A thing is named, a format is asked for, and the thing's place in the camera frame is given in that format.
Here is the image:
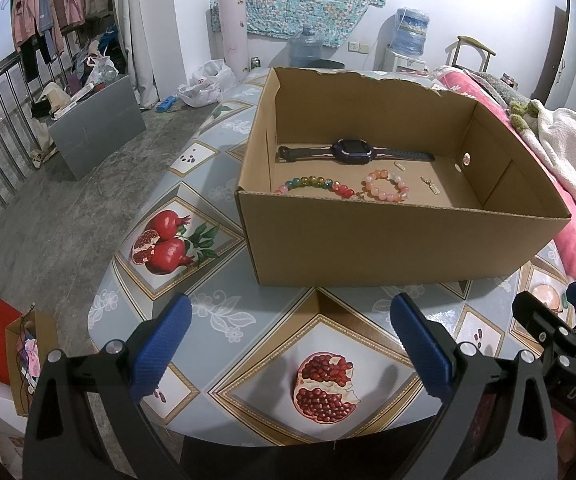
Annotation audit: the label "beige tote bag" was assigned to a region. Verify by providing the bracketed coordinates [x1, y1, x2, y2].
[32, 82, 76, 121]

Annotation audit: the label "pile of clothes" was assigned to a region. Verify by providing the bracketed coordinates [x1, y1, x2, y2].
[70, 25, 128, 81]

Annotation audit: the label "grey board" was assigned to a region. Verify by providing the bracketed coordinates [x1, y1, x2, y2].
[48, 74, 147, 181]

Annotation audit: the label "dark smart watch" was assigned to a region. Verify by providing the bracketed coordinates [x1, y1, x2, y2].
[278, 137, 436, 167]

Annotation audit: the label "white blanket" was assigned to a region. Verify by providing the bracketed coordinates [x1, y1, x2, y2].
[523, 99, 576, 241]

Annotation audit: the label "pink paper roll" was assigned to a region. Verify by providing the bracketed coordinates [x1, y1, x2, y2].
[218, 0, 249, 73]

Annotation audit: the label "large white plastic bag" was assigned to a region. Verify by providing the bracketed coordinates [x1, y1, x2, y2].
[178, 59, 239, 108]

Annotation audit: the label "fruit print tablecloth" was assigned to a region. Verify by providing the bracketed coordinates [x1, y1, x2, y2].
[86, 67, 576, 448]

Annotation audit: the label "white water dispenser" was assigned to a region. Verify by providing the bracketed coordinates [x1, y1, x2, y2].
[385, 50, 429, 73]

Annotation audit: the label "pink bead bracelet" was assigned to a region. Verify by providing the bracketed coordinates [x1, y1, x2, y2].
[361, 170, 411, 203]

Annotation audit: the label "black hanging trousers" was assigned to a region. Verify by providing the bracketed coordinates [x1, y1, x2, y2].
[20, 35, 41, 81]

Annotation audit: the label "pink hanging jacket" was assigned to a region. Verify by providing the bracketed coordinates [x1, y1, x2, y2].
[12, 0, 42, 53]

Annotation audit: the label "clear blue water bottle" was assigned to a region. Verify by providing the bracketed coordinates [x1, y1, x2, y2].
[288, 25, 325, 67]

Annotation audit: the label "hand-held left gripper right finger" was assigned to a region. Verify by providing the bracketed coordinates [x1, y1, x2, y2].
[389, 291, 560, 480]

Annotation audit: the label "small white plastic bag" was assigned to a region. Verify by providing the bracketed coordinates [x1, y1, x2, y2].
[85, 55, 119, 86]

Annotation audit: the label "cardboard box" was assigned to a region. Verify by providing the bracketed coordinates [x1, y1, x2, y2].
[234, 66, 572, 288]

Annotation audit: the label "grey patterned blanket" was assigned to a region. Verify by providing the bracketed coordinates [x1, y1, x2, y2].
[468, 71, 534, 106]

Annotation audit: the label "brown paper bag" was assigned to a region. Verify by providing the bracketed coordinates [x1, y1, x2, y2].
[5, 307, 61, 417]

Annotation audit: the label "blue-grey hanging garment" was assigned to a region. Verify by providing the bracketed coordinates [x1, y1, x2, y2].
[38, 0, 58, 36]

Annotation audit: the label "wooden chair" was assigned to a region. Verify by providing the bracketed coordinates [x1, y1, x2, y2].
[449, 35, 497, 73]

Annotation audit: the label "green plush toy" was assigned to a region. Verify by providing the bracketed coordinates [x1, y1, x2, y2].
[508, 97, 541, 131]

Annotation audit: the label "white curtain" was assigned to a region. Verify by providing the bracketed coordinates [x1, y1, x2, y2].
[112, 0, 189, 111]

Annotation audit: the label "multicoloured bead bracelet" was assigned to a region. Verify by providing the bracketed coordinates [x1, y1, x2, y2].
[274, 174, 356, 200]

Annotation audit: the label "blue label water bottle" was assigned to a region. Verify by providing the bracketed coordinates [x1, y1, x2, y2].
[393, 7, 429, 58]

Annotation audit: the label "red paper bag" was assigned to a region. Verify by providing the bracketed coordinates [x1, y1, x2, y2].
[0, 290, 23, 386]

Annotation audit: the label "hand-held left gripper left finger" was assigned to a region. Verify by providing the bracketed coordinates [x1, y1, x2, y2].
[22, 292, 193, 480]

